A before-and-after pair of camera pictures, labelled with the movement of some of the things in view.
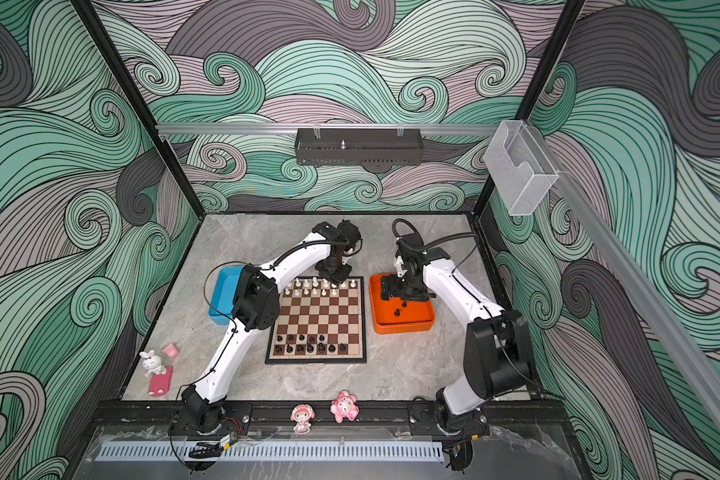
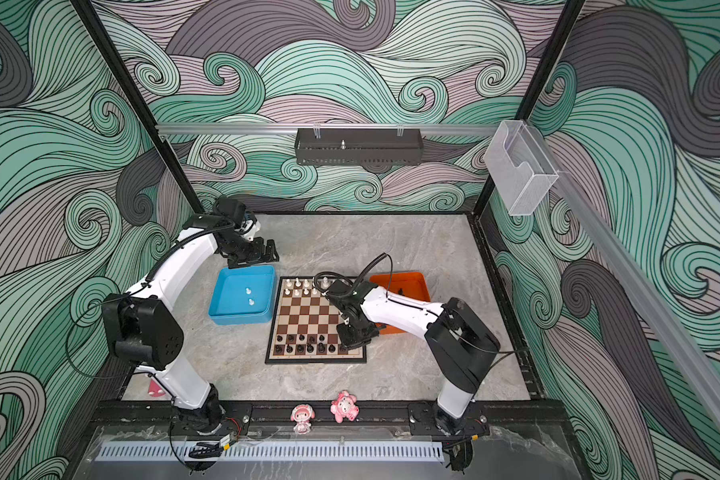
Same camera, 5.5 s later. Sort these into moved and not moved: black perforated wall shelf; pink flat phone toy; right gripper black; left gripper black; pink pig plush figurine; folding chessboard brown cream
Moved: left gripper black; right gripper black
Not moved: black perforated wall shelf; pink flat phone toy; pink pig plush figurine; folding chessboard brown cream
